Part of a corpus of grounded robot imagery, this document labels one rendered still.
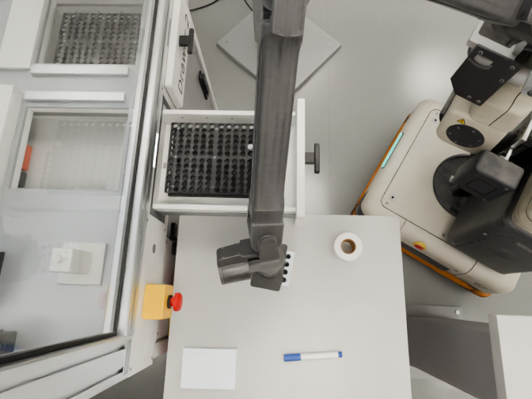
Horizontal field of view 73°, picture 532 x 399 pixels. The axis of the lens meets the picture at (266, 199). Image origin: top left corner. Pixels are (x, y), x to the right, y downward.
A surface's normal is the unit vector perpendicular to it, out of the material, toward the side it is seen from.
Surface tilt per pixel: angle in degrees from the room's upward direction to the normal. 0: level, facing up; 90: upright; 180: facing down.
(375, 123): 0
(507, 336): 0
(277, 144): 48
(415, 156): 0
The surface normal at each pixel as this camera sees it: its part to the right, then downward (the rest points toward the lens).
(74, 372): 1.00, 0.02
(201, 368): -0.02, -0.25
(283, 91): 0.20, 0.51
